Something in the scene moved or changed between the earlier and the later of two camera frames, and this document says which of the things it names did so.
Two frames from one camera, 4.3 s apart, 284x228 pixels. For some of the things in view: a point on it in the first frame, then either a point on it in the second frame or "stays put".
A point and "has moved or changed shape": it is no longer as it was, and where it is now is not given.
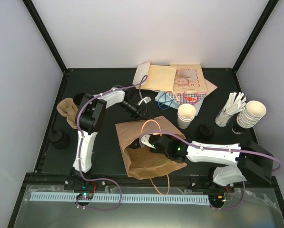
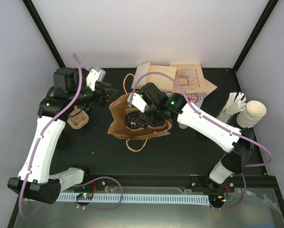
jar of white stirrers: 236,102 stays put
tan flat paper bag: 210,87 stays put
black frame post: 31,10 stays put
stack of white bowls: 252,112 stays put
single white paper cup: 135,144 → 131,121
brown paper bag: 141,162 has moved or changed shape
